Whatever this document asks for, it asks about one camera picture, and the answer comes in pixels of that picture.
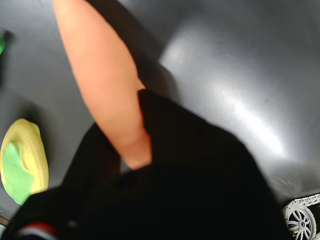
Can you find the orange toy carrot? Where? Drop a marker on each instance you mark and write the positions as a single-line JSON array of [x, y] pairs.
[[100, 75]]

